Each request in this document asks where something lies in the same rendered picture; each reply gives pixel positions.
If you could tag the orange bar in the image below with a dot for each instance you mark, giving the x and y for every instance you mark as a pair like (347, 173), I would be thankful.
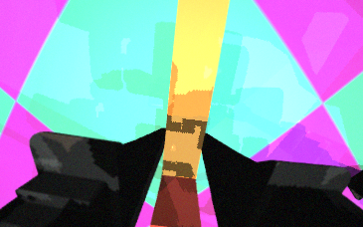
(199, 32)

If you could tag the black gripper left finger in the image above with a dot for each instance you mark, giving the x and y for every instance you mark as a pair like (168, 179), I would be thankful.
(127, 168)

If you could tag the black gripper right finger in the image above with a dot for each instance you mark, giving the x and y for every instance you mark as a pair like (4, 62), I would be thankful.
(241, 188)

